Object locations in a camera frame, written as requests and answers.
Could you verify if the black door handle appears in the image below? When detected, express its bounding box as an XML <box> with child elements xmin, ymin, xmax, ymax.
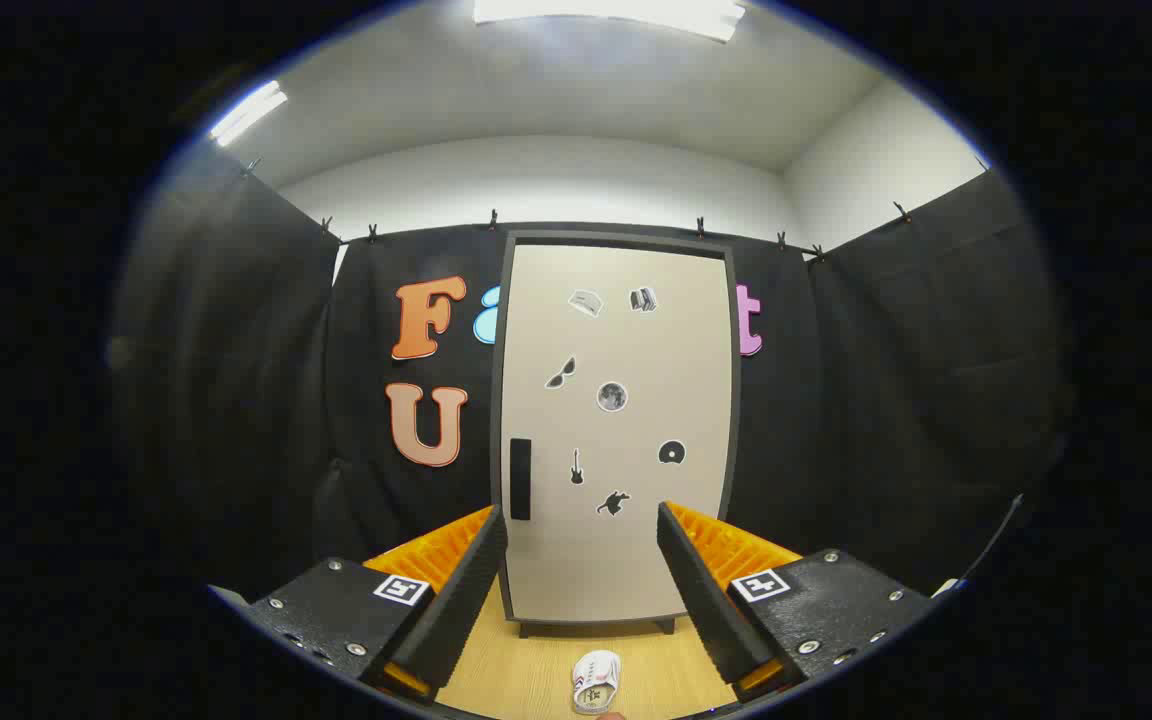
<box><xmin>509</xmin><ymin>437</ymin><xmax>534</xmax><ymax>522</ymax></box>

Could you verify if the narrow ceiling light panel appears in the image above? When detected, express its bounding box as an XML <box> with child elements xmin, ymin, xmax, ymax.
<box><xmin>208</xmin><ymin>80</ymin><xmax>289</xmax><ymax>149</ymax></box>

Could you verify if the dark grey shoe cabinet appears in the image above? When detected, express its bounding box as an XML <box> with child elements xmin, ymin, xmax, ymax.
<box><xmin>491</xmin><ymin>229</ymin><xmax>744</xmax><ymax>639</ymax></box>

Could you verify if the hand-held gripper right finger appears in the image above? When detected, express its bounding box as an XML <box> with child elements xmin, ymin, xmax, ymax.
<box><xmin>656</xmin><ymin>499</ymin><xmax>938</xmax><ymax>704</ymax></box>

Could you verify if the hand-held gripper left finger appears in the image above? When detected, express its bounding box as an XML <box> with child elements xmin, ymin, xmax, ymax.
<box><xmin>208</xmin><ymin>503</ymin><xmax>510</xmax><ymax>706</ymax></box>

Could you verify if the wide ceiling light panel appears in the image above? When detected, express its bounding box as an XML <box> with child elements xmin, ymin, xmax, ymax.
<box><xmin>473</xmin><ymin>0</ymin><xmax>747</xmax><ymax>44</ymax></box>

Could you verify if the black backdrop cloth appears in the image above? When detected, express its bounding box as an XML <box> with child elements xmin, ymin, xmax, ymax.
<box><xmin>111</xmin><ymin>150</ymin><xmax>1073</xmax><ymax>603</ymax></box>

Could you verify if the row of black cloth clips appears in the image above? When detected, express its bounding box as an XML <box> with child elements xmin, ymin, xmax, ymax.
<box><xmin>244</xmin><ymin>155</ymin><xmax>989</xmax><ymax>263</ymax></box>

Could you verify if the white shoe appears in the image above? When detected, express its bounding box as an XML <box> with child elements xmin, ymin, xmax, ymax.
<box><xmin>572</xmin><ymin>650</ymin><xmax>623</xmax><ymax>715</ymax></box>

